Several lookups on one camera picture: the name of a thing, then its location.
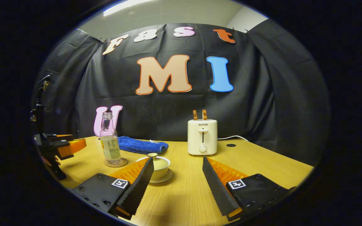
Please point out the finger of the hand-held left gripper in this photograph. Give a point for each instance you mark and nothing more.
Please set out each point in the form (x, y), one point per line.
(74, 147)
(62, 137)

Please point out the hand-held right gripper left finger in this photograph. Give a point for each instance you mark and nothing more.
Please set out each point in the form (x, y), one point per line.
(138, 188)

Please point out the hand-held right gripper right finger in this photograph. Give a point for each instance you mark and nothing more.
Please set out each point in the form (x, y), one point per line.
(217, 188)

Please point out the white teacup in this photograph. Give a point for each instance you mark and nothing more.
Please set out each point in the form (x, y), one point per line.
(160, 173)

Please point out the round brown coaster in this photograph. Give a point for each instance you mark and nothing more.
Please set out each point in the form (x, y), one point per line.
(123, 163)

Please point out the white teacup lid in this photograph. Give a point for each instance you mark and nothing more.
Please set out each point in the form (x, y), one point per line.
(160, 164)

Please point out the clear plastic water bottle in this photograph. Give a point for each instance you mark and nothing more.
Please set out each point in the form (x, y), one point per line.
(110, 147)

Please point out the white saucer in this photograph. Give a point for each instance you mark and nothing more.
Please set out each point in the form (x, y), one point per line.
(166, 179)

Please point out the blue towel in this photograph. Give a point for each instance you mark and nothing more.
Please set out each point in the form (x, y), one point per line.
(143, 145)

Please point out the cream toaster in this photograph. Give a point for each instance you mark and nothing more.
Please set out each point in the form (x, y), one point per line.
(202, 136)

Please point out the brown toast slice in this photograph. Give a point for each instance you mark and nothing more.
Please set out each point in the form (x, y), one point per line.
(204, 114)
(195, 115)

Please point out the black backdrop cloth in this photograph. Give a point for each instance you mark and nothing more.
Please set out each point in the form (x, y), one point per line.
(262, 94)

